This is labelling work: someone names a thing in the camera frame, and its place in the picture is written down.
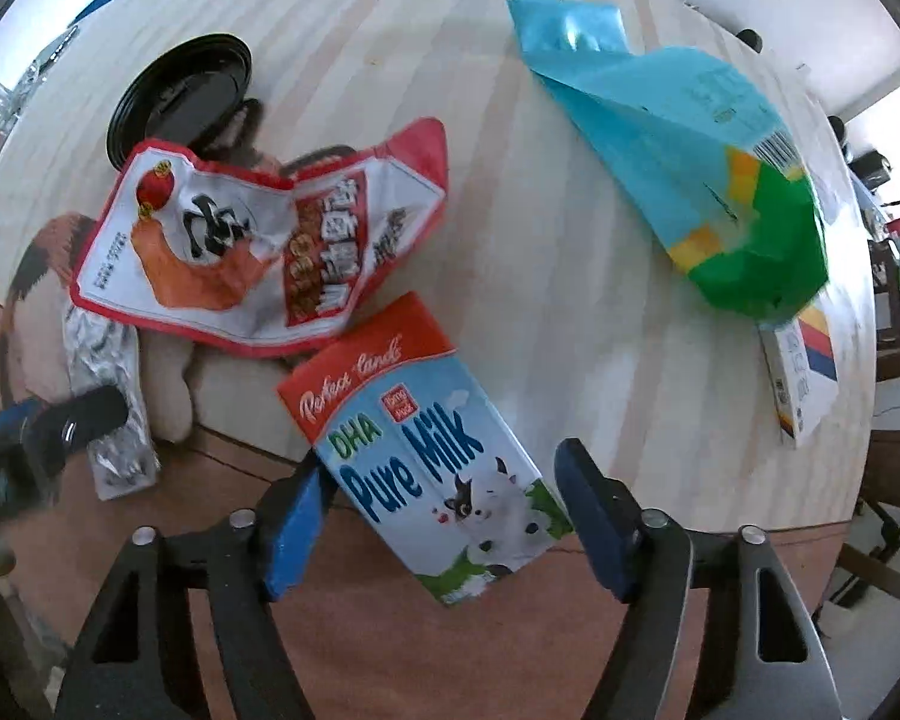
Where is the white box with coloured stripes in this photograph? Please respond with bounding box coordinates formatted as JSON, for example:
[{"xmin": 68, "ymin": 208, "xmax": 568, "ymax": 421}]
[{"xmin": 757, "ymin": 292, "xmax": 841, "ymax": 451}]

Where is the silver foil wrapper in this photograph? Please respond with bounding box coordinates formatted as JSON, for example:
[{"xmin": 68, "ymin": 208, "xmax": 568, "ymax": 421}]
[{"xmin": 61, "ymin": 307, "xmax": 160, "ymax": 502}]

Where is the blue white milk carton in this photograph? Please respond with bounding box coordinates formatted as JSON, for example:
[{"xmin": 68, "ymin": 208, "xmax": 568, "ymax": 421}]
[{"xmin": 276, "ymin": 291, "xmax": 575, "ymax": 608}]

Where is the red white snack bag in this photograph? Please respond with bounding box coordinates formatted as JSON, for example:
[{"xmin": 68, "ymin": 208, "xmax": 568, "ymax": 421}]
[{"xmin": 70, "ymin": 118, "xmax": 449, "ymax": 358}]

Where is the brown black beige plush toy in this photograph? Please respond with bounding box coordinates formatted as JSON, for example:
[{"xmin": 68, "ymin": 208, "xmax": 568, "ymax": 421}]
[{"xmin": 0, "ymin": 99, "xmax": 357, "ymax": 445}]

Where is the blue green snack bag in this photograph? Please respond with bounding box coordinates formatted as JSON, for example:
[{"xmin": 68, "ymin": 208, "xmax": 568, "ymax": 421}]
[{"xmin": 508, "ymin": 0, "xmax": 830, "ymax": 322}]

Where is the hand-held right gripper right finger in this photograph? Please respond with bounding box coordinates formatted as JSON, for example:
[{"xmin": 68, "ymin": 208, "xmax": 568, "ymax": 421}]
[{"xmin": 555, "ymin": 437, "xmax": 848, "ymax": 720}]

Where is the black plastic lid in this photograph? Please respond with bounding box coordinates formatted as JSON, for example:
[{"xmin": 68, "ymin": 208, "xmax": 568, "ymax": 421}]
[{"xmin": 106, "ymin": 34, "xmax": 254, "ymax": 170}]

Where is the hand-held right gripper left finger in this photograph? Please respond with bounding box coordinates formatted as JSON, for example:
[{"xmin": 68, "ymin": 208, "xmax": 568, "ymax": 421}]
[{"xmin": 52, "ymin": 457, "xmax": 338, "ymax": 720}]

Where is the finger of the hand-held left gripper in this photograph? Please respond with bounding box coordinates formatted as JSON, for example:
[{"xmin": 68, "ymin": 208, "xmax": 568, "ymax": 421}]
[{"xmin": 0, "ymin": 385, "xmax": 130, "ymax": 466}]

